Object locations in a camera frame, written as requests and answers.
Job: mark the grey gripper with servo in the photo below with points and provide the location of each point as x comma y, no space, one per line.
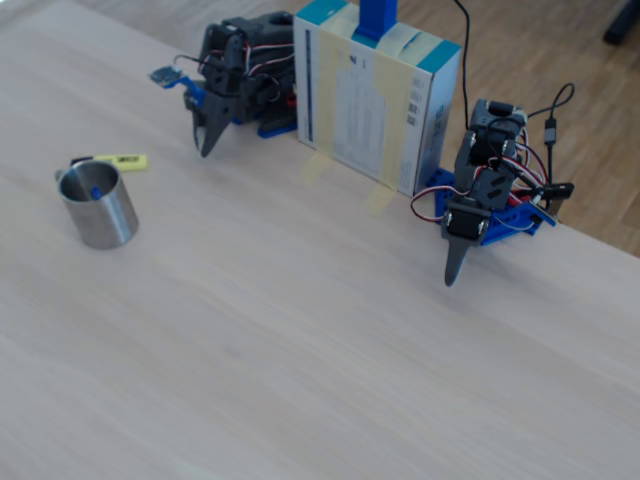
466,223

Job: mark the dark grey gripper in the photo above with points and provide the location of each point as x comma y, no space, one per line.
216,111

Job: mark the yellow highlighter pen black cap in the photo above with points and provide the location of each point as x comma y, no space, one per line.
130,162

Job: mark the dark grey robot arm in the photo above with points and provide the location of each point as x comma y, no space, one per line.
492,125
265,35

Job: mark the blue ballpoint pen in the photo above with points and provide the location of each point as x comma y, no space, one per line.
95,192

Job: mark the silver metal cup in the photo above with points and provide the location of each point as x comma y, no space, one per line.
100,220

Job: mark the small red plastic clip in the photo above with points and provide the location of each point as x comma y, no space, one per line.
291,100

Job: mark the beige masking tape strip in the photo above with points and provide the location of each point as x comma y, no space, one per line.
380,200

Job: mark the black plug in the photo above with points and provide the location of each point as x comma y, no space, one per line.
557,190

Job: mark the white teal cardboard box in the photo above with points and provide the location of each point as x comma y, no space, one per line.
350,100

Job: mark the black furniture foot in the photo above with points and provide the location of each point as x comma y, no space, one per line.
622,22

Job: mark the camera board on blue mount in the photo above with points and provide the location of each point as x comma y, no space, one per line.
165,76

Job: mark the blue arm base plate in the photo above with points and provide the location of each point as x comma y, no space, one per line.
272,131
510,222

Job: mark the blue camera post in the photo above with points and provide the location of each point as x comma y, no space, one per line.
375,20

